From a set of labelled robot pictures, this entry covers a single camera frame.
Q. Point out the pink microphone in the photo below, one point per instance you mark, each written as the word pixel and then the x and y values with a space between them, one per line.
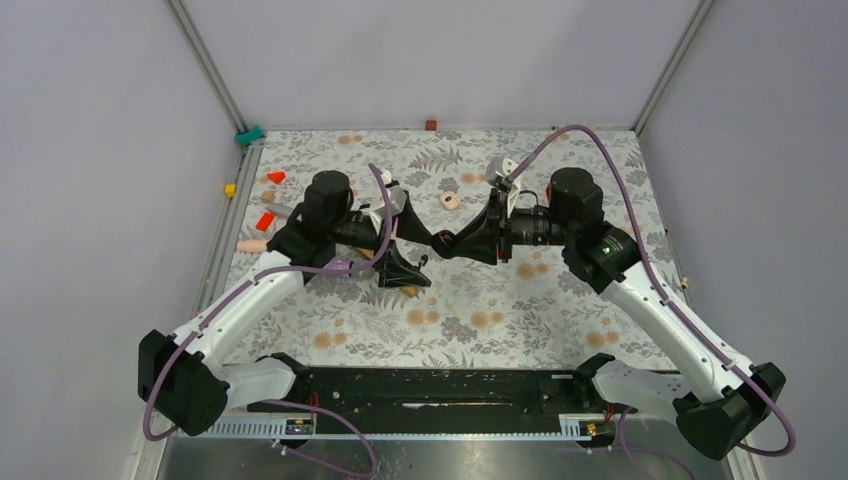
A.
pixel 252 246

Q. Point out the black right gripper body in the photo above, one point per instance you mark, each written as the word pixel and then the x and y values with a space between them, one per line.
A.
pixel 521 227

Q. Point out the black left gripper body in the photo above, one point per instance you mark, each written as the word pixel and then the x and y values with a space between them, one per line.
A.
pixel 358 231

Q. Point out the purple glitter microphone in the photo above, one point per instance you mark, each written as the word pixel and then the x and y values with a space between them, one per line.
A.
pixel 345 266

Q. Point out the red rectangular block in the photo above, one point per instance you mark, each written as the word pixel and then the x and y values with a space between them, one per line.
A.
pixel 265 222

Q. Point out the cream earbud charging case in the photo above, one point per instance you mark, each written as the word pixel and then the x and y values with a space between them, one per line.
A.
pixel 449 201

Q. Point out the black earbud charging case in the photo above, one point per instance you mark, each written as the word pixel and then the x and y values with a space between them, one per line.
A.
pixel 444 243

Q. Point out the silver microphone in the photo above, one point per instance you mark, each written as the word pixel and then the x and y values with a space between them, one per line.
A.
pixel 279 210

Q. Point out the gold microphone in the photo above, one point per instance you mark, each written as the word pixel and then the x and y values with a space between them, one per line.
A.
pixel 411 292

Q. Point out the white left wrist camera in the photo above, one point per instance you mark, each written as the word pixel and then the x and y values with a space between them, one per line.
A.
pixel 382 210

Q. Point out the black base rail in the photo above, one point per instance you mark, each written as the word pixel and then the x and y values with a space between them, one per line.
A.
pixel 427 401

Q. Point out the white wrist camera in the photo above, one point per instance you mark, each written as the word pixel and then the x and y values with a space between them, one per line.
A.
pixel 382 210
pixel 498 172

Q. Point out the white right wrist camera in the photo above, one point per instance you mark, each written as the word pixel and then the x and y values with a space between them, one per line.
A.
pixel 498 172

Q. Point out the red triangular block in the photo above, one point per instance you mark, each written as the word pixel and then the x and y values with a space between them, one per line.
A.
pixel 276 177

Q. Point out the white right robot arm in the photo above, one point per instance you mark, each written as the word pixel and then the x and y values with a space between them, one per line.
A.
pixel 720 397

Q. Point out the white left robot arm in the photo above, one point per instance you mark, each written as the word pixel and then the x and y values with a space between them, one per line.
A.
pixel 184 375

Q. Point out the teal curved block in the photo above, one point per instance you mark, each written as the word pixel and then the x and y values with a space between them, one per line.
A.
pixel 245 139

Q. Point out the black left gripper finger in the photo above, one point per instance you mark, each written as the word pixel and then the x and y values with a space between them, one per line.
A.
pixel 395 271
pixel 409 226

